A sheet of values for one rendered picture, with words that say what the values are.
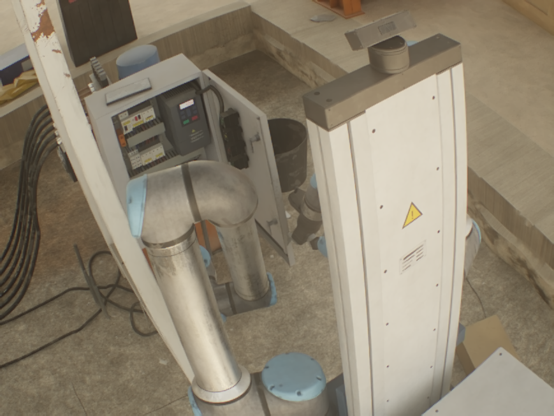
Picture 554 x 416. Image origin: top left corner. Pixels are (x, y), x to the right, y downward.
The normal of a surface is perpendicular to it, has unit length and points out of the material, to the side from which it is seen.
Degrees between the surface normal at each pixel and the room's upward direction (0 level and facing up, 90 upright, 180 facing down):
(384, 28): 62
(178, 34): 90
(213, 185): 56
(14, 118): 90
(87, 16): 90
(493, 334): 0
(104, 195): 81
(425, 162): 90
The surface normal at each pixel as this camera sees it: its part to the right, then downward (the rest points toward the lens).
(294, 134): -0.61, 0.48
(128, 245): 0.43, 0.40
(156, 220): 0.14, 0.54
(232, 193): 0.70, 0.09
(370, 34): 0.44, 0.06
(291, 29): -0.15, -0.74
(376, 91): 0.58, 0.47
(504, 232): -0.55, -0.40
